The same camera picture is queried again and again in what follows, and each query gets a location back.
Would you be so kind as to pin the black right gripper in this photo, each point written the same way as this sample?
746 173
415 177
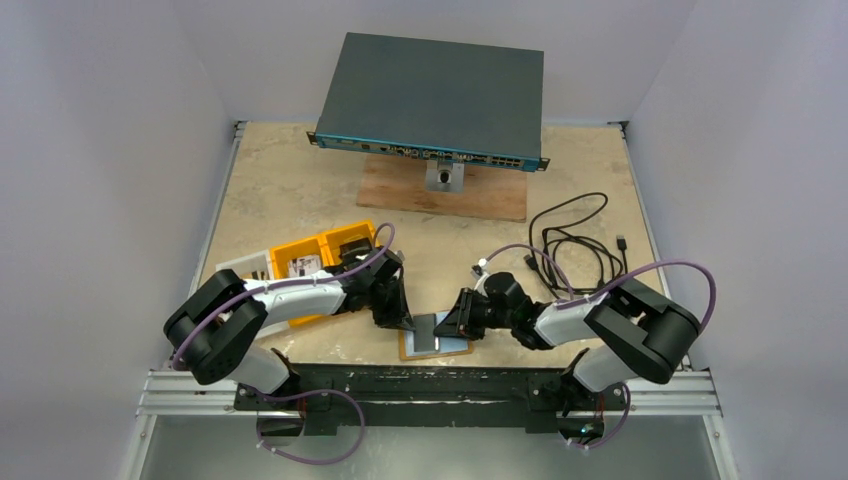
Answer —
468 316

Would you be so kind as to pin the yellow bin with silver cards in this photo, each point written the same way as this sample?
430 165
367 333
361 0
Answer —
281 254

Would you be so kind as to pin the dark card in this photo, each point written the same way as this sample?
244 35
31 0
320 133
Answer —
424 342

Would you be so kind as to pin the black VIP card stack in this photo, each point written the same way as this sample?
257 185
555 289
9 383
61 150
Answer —
354 251

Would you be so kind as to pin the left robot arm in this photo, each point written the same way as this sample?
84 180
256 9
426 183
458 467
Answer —
214 331

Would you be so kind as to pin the metal switch stand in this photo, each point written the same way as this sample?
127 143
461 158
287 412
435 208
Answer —
444 176

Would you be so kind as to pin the tan leather card holder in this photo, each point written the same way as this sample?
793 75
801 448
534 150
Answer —
448 346

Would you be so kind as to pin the white plastic tray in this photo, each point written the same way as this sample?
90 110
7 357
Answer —
256 266

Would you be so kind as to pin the silver VIP card stack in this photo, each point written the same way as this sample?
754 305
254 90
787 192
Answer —
304 265

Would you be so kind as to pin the blue network switch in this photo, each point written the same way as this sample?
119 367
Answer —
435 100

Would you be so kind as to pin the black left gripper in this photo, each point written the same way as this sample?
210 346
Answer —
398 317

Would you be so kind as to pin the wooden board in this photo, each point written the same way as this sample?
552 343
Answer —
404 184

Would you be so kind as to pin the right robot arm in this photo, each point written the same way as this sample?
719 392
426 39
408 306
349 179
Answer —
643 333

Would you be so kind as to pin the yellow bin with black cards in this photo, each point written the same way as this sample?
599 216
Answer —
357 288

